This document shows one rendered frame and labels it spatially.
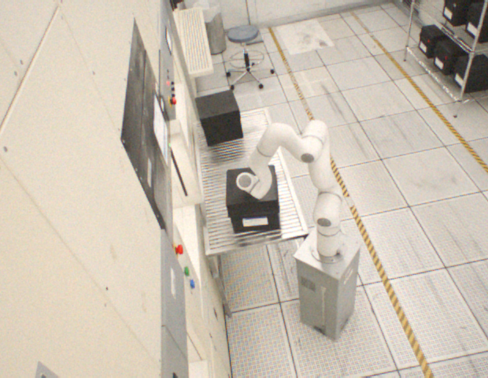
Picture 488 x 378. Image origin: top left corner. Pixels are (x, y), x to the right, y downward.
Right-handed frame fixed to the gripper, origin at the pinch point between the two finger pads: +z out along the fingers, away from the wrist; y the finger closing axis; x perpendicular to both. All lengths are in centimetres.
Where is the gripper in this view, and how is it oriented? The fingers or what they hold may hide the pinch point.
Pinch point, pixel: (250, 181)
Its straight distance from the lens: 226.5
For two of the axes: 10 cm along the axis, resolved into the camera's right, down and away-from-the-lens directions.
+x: 1.1, 9.9, 0.1
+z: 0.9, -0.2, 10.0
